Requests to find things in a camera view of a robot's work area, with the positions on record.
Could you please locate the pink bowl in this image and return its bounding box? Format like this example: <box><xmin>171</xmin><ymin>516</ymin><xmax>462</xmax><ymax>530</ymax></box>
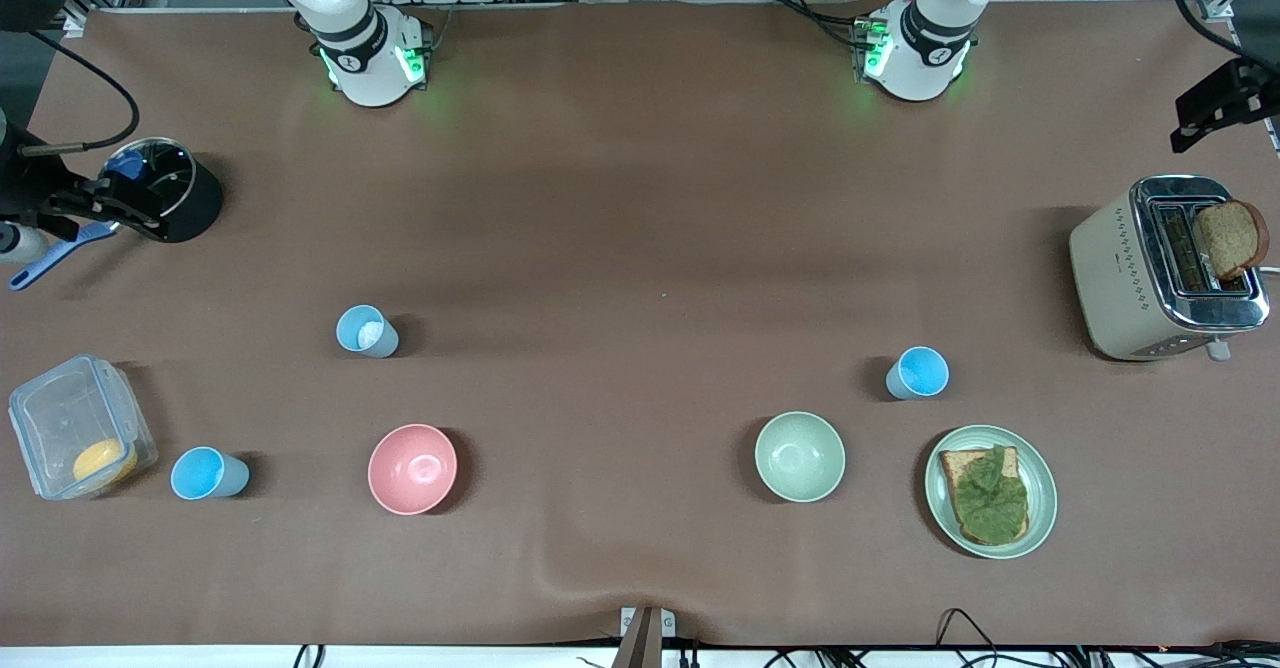
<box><xmin>367</xmin><ymin>423</ymin><xmax>459</xmax><ymax>516</ymax></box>

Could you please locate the clear plastic food container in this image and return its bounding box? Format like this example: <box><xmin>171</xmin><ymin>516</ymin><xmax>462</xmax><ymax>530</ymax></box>
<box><xmin>8</xmin><ymin>353</ymin><xmax>159</xmax><ymax>501</ymax></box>

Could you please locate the light blue plastic cup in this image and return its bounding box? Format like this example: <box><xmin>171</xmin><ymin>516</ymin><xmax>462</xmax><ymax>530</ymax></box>
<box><xmin>170</xmin><ymin>446</ymin><xmax>251</xmax><ymax>501</ymax></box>
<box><xmin>885</xmin><ymin>346</ymin><xmax>951</xmax><ymax>401</ymax></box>
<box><xmin>335</xmin><ymin>304</ymin><xmax>400</xmax><ymax>360</ymax></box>

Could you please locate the pale green bowl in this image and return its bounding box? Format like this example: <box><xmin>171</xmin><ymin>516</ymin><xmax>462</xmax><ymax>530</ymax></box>
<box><xmin>754</xmin><ymin>411</ymin><xmax>847</xmax><ymax>503</ymax></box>

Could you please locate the pale green plate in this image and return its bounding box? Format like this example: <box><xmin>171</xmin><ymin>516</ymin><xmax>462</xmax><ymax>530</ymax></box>
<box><xmin>924</xmin><ymin>424</ymin><xmax>1059</xmax><ymax>560</ymax></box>

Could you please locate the metal table bracket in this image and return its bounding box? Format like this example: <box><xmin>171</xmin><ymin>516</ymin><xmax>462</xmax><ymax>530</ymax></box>
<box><xmin>612</xmin><ymin>606</ymin><xmax>677</xmax><ymax>668</ymax></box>

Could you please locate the beige and chrome toaster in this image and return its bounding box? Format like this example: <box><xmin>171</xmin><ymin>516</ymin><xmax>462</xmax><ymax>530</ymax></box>
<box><xmin>1068</xmin><ymin>175</ymin><xmax>1273</xmax><ymax>362</ymax></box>

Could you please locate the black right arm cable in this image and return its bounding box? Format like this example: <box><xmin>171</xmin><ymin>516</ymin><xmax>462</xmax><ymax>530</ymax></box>
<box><xmin>18</xmin><ymin>31</ymin><xmax>141</xmax><ymax>156</ymax></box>

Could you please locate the brown table mat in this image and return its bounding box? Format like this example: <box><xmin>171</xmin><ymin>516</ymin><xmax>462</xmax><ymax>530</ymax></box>
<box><xmin>0</xmin><ymin>3</ymin><xmax>1280</xmax><ymax>649</ymax></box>

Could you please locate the black pot with blue handle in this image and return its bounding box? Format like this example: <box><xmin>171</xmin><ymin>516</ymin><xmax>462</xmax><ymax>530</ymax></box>
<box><xmin>8</xmin><ymin>136</ymin><xmax>225</xmax><ymax>292</ymax></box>

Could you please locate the toast slice with lettuce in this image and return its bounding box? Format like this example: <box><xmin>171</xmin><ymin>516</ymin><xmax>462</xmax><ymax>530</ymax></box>
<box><xmin>938</xmin><ymin>446</ymin><xmax>1031</xmax><ymax>547</ymax></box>

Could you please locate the brown bread slice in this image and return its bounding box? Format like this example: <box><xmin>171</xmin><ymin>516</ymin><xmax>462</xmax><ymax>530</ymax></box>
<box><xmin>1192</xmin><ymin>200</ymin><xmax>1271</xmax><ymax>281</ymax></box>

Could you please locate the green lettuce leaf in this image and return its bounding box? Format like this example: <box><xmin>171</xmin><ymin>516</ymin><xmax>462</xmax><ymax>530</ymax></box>
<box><xmin>955</xmin><ymin>445</ymin><xmax>1030</xmax><ymax>541</ymax></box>

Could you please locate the yellow round food piece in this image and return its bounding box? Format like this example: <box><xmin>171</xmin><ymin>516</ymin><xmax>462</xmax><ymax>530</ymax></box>
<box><xmin>72</xmin><ymin>438</ymin><xmax>139</xmax><ymax>487</ymax></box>

